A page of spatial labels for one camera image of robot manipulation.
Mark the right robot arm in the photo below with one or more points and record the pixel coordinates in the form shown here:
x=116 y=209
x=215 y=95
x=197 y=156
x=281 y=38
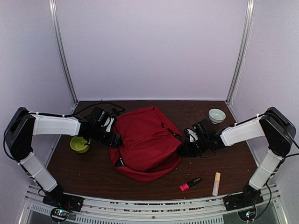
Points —
x=277 y=131

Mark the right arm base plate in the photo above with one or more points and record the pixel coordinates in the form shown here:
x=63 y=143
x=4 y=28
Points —
x=241 y=200

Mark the pale yellow highlighter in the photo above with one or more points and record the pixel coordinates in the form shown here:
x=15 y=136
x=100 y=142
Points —
x=216 y=184

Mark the right aluminium frame post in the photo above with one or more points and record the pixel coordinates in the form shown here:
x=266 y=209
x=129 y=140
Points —
x=247 y=29

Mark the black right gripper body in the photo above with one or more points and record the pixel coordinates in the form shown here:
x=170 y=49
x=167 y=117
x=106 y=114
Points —
x=195 y=150

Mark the left aluminium frame post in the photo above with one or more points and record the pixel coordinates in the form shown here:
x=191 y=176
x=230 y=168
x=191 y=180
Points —
x=61 y=51

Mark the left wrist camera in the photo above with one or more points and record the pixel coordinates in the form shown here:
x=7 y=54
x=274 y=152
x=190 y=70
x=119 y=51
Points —
x=109 y=123

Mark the red student backpack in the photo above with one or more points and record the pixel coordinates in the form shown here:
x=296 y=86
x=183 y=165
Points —
x=149 y=145

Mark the pink black highlighter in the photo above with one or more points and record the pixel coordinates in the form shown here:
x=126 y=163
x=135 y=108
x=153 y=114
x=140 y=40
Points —
x=190 y=184

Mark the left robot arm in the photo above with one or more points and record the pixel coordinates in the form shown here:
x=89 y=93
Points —
x=25 y=125

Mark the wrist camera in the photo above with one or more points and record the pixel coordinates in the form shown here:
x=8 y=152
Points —
x=191 y=135
x=109 y=123

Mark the front aluminium rail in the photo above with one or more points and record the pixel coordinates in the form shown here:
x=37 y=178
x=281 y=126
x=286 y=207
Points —
x=207 y=210

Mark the aluminium frame post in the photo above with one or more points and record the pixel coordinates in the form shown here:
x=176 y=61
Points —
x=247 y=29
x=61 y=51

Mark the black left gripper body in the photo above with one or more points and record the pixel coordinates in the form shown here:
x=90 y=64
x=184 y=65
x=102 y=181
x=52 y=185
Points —
x=109 y=141

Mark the lime green bowl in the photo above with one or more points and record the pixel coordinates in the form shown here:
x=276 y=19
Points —
x=80 y=145

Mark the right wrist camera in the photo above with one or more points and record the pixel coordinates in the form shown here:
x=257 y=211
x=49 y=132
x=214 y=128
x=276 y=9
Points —
x=191 y=135

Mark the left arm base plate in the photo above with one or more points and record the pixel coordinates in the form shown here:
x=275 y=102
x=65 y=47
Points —
x=69 y=203

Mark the pale blue ceramic bowl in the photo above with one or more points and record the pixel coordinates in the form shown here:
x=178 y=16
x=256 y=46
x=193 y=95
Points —
x=216 y=116

